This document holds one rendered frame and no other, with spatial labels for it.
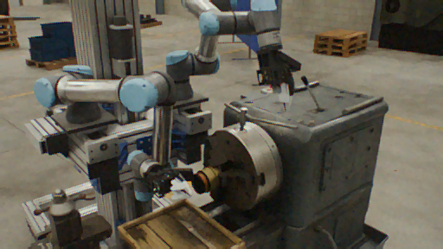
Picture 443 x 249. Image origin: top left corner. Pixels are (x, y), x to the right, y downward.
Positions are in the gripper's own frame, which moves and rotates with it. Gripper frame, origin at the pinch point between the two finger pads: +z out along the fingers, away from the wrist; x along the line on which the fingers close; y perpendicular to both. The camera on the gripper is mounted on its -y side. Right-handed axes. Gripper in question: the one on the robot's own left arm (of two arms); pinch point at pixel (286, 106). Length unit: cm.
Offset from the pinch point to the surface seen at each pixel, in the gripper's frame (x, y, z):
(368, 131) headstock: -3, -49, 20
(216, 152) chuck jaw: -26.1, 12.8, 12.4
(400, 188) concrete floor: -88, -216, 113
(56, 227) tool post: -30, 70, 18
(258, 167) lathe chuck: -9.7, 8.9, 18.3
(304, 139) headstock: -1.5, -6.9, 12.8
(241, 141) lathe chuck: -14.5, 9.7, 9.0
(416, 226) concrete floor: -56, -174, 124
